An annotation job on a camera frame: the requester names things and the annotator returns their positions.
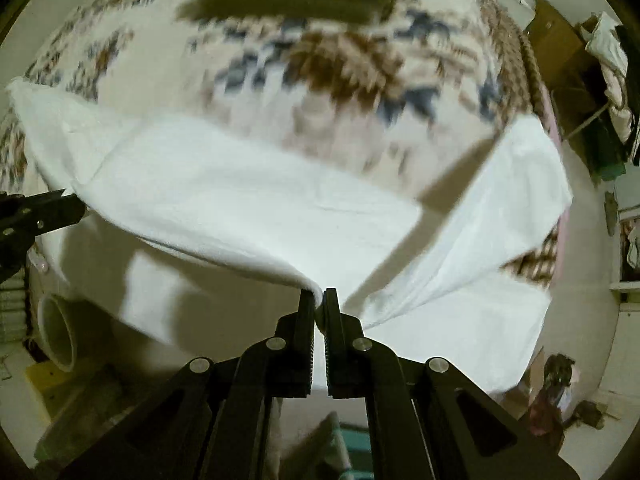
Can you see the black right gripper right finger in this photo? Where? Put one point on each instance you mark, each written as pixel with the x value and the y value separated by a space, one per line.
pixel 427 420

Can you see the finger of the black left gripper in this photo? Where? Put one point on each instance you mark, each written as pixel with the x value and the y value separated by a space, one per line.
pixel 24 218

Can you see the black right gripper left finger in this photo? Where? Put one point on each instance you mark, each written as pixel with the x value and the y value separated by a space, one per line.
pixel 211 420

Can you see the white pants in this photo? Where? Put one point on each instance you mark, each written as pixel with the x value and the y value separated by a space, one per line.
pixel 200 239

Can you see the white cylindrical roll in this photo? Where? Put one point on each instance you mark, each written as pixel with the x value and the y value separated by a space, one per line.
pixel 73 332

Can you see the white shelf unit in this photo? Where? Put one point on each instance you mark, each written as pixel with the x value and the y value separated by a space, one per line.
pixel 622 220

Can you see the floral fleece blanket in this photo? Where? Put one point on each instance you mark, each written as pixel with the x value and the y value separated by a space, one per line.
pixel 400 102

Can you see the pile of clothes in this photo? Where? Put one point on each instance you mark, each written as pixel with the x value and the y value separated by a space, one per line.
pixel 611 44

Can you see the brown wooden cabinet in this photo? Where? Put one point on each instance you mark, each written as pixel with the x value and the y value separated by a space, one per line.
pixel 560 52

